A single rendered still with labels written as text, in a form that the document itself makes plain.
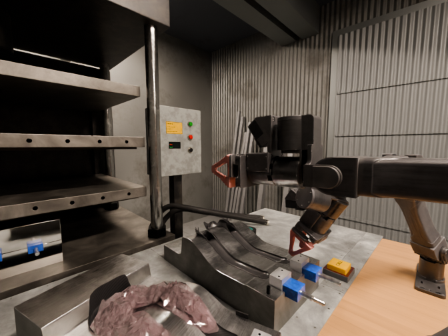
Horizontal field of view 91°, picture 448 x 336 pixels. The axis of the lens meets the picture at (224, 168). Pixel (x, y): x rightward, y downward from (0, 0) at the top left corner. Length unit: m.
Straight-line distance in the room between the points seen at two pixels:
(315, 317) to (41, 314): 0.63
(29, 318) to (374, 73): 2.79
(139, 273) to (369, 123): 2.43
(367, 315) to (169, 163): 1.07
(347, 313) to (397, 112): 2.13
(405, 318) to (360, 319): 0.12
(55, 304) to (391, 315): 0.82
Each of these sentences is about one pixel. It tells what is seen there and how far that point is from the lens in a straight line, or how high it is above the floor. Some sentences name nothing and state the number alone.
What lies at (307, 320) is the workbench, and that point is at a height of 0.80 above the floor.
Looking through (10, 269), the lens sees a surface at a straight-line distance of 1.14.
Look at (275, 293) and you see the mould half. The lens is 0.63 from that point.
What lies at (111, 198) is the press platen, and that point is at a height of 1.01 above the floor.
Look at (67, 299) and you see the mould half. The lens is 0.66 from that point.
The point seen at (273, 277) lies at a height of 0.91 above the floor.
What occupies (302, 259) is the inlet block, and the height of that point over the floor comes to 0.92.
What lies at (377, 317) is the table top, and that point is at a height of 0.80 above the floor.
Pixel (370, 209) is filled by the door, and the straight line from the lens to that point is 2.72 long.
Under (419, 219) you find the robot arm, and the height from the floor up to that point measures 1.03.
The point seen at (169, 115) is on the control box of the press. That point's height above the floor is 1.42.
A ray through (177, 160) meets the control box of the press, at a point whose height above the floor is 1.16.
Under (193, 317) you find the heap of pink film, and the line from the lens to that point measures 0.55.
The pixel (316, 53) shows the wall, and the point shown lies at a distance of 3.05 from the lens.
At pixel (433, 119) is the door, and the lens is 2.62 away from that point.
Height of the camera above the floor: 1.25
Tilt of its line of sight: 6 degrees down
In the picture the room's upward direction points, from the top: straight up
